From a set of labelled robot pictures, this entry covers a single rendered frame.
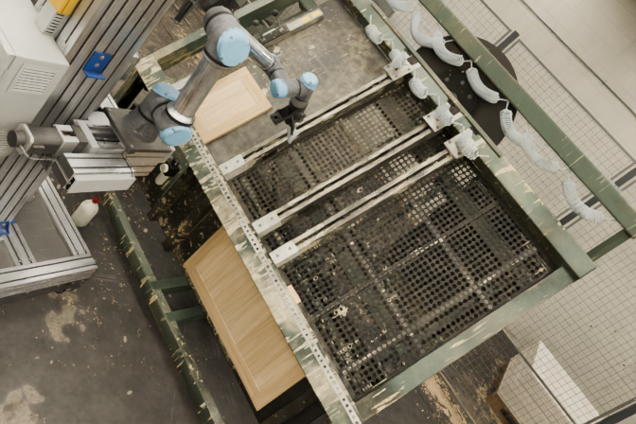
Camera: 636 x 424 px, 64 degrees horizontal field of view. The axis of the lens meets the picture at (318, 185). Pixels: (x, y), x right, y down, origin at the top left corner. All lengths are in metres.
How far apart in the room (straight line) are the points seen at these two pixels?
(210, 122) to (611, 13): 5.56
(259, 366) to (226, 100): 1.41
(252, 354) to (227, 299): 0.32
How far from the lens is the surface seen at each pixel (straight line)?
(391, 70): 2.76
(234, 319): 2.85
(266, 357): 2.75
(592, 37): 7.27
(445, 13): 3.31
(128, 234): 3.09
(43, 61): 1.88
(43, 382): 2.65
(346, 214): 2.43
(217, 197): 2.57
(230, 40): 1.77
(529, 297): 2.47
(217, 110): 2.84
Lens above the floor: 2.20
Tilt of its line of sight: 23 degrees down
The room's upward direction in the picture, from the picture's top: 47 degrees clockwise
